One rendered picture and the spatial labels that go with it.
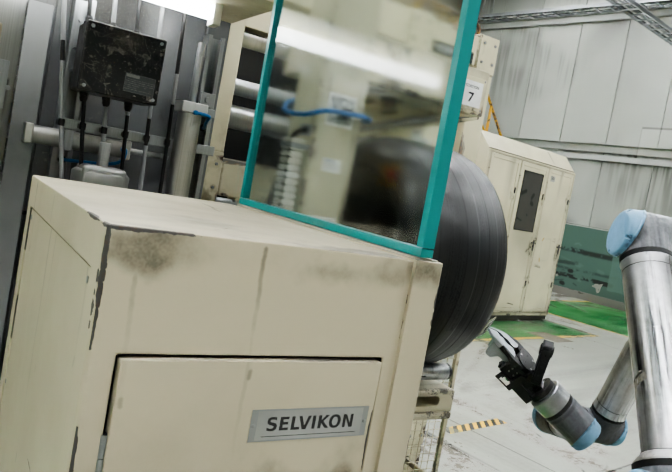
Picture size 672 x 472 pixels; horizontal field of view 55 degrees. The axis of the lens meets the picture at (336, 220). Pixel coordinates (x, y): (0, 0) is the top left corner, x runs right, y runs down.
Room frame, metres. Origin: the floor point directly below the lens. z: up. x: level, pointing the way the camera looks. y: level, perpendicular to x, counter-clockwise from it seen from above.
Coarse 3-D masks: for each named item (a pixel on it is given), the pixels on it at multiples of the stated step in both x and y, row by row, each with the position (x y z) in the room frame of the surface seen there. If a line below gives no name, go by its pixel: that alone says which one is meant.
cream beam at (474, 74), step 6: (468, 72) 2.08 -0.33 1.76; (474, 72) 2.09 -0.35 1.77; (480, 72) 2.10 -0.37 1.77; (486, 72) 2.12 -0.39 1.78; (468, 78) 2.08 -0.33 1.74; (474, 78) 2.09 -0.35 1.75; (480, 78) 2.11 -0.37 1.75; (486, 78) 2.12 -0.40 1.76; (486, 84) 2.12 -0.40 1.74; (486, 90) 2.12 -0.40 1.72; (480, 102) 2.11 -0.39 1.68; (462, 108) 2.08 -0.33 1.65; (468, 108) 2.09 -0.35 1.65; (474, 108) 2.10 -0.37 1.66; (480, 108) 2.11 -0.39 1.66; (462, 114) 2.14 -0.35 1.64; (468, 114) 2.12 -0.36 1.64; (474, 114) 2.11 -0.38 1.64; (480, 114) 2.12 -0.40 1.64
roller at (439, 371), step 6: (426, 366) 1.67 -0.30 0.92; (432, 366) 1.68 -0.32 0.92; (438, 366) 1.69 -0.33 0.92; (444, 366) 1.70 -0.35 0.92; (450, 366) 1.71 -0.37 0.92; (426, 372) 1.66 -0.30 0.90; (432, 372) 1.67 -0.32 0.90; (438, 372) 1.68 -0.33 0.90; (444, 372) 1.69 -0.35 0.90; (450, 372) 1.70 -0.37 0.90; (426, 378) 1.66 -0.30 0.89; (432, 378) 1.68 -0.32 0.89; (438, 378) 1.69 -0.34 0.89; (444, 378) 1.70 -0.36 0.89
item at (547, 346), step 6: (546, 342) 1.60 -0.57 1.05; (552, 342) 1.60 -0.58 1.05; (540, 348) 1.59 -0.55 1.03; (546, 348) 1.58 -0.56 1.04; (552, 348) 1.58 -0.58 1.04; (540, 354) 1.59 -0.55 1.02; (546, 354) 1.58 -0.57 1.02; (552, 354) 1.59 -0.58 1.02; (540, 360) 1.59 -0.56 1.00; (546, 360) 1.58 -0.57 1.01; (540, 366) 1.59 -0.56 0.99; (546, 366) 1.59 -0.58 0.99; (534, 372) 1.60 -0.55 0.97; (540, 372) 1.60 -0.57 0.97; (534, 378) 1.61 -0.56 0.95; (540, 378) 1.60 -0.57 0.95; (540, 384) 1.61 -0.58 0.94
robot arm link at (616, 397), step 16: (624, 352) 1.65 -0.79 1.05; (624, 368) 1.65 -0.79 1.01; (608, 384) 1.69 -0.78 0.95; (624, 384) 1.65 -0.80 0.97; (608, 400) 1.69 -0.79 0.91; (624, 400) 1.66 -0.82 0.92; (592, 416) 1.72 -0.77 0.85; (608, 416) 1.69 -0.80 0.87; (624, 416) 1.69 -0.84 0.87; (608, 432) 1.70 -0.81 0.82; (624, 432) 1.71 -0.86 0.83
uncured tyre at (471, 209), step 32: (448, 192) 1.53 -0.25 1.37; (480, 192) 1.60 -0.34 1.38; (448, 224) 1.49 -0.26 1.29; (480, 224) 1.55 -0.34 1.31; (448, 256) 1.48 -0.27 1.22; (480, 256) 1.53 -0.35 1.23; (448, 288) 1.49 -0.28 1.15; (480, 288) 1.54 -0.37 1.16; (448, 320) 1.53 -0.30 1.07; (480, 320) 1.58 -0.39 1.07; (448, 352) 1.63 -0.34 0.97
